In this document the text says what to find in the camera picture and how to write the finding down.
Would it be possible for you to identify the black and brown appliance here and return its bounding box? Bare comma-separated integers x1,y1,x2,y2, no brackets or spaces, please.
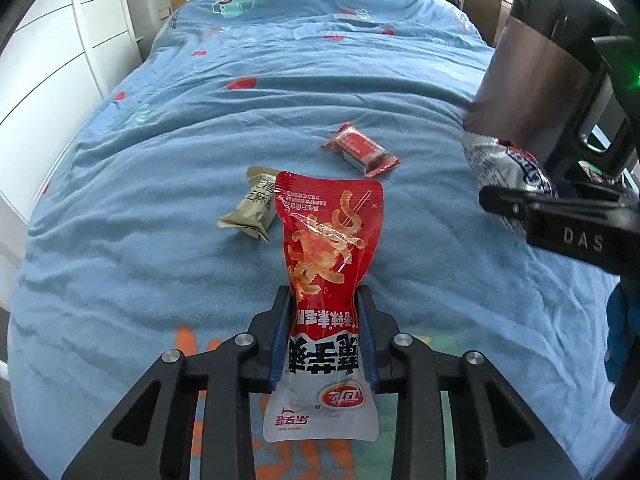
464,0,626,176

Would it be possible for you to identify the wooden dresser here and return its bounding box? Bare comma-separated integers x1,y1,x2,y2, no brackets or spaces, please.
462,0,516,46

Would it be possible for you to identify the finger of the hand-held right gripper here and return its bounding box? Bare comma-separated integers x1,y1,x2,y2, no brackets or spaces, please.
580,105,640,196
479,187,640,276

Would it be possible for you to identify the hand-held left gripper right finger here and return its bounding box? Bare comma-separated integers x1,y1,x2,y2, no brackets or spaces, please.
356,286,583,480

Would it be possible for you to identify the person's right hand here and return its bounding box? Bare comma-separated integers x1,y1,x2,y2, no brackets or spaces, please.
605,282,632,383

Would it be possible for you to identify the white and purple snack bag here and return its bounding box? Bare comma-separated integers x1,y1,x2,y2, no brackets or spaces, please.
461,131,560,233

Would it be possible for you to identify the olive green snack packet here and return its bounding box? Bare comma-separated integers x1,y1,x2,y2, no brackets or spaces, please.
217,166,281,243

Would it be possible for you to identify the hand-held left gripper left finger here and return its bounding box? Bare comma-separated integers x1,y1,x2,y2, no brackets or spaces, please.
60,285,293,480

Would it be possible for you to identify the red and white snack pouch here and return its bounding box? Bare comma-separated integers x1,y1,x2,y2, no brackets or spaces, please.
262,170,386,443

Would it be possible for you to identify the white wardrobe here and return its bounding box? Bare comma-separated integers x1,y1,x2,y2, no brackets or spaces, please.
0,0,146,221

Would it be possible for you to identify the small red snack packet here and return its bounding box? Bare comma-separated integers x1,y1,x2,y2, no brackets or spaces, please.
321,122,401,179

